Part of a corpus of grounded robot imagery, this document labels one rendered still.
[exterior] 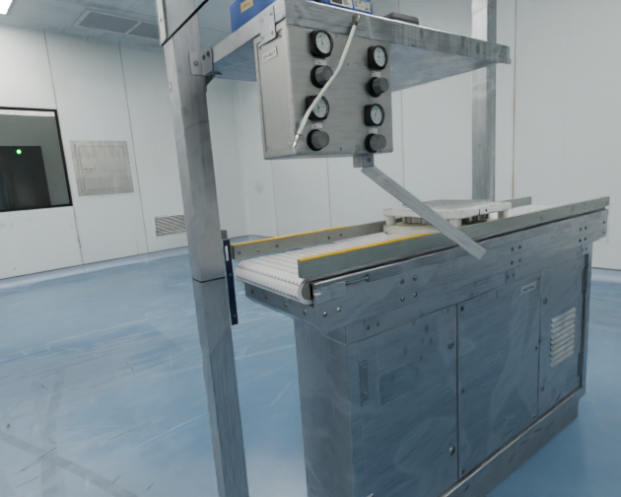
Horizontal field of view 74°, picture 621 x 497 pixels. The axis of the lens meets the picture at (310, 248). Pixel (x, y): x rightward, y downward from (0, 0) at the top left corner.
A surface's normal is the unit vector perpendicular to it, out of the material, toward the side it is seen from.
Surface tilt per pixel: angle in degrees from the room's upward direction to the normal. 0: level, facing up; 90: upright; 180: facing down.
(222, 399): 90
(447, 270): 90
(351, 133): 90
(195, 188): 90
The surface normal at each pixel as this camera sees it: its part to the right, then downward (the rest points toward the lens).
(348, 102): 0.59, 0.10
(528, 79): -0.72, 0.17
